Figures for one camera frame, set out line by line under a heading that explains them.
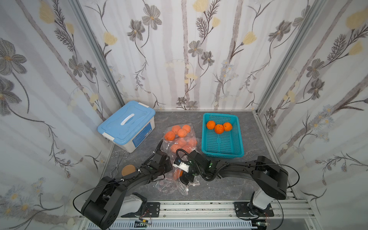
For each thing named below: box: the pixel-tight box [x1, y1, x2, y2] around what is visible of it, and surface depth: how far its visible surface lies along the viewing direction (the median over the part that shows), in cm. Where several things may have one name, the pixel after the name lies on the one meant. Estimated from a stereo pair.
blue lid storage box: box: [97, 100, 156, 153], surface depth 92 cm
